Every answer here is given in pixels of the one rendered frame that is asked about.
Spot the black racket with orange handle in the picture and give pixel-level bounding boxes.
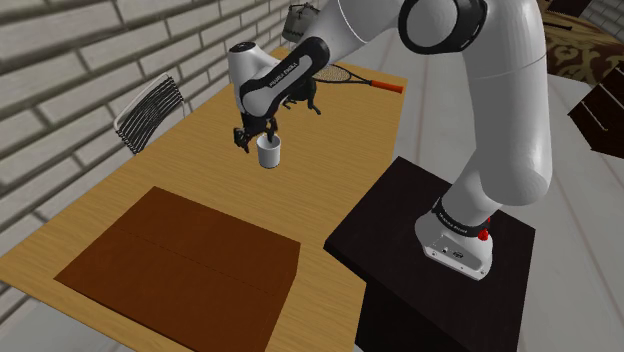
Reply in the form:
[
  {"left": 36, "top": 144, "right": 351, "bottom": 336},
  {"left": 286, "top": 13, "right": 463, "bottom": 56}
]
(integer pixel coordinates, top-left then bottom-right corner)
[{"left": 311, "top": 63, "right": 406, "bottom": 95}]

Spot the white cup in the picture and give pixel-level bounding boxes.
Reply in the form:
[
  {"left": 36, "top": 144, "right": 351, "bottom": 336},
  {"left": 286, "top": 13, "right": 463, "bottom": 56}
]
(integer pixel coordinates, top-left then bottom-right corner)
[{"left": 256, "top": 134, "right": 283, "bottom": 170}]

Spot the white chair with black slats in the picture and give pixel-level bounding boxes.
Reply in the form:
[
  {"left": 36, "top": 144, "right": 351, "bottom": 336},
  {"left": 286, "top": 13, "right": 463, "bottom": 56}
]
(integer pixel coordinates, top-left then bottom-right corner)
[{"left": 112, "top": 72, "right": 187, "bottom": 156}]

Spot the grey bag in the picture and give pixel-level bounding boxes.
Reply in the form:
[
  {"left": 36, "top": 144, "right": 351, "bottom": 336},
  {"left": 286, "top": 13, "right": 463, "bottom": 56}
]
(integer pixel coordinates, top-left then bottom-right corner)
[{"left": 281, "top": 2, "right": 321, "bottom": 45}]

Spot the dark wooden chest of drawers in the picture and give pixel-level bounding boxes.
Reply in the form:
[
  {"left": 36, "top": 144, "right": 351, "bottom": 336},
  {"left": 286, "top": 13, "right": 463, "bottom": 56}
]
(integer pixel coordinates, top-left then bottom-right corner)
[{"left": 567, "top": 64, "right": 624, "bottom": 160}]

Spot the flat brown cardboard box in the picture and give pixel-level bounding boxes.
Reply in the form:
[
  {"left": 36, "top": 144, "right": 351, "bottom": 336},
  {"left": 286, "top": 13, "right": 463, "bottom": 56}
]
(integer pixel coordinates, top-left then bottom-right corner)
[{"left": 53, "top": 185, "right": 302, "bottom": 352}]

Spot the black robot stand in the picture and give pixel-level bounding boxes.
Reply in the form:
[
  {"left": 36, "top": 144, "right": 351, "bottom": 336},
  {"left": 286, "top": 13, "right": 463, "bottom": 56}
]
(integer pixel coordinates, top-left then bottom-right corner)
[{"left": 323, "top": 155, "right": 537, "bottom": 352}]

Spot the black legged figure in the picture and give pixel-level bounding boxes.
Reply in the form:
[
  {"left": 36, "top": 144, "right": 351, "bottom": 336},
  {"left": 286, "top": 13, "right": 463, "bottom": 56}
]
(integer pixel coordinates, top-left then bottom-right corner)
[{"left": 281, "top": 76, "right": 323, "bottom": 117}]

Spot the wooden table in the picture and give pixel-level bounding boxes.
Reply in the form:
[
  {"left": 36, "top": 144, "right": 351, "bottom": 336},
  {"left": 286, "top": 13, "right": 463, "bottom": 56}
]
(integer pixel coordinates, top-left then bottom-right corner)
[{"left": 0, "top": 46, "right": 409, "bottom": 352}]

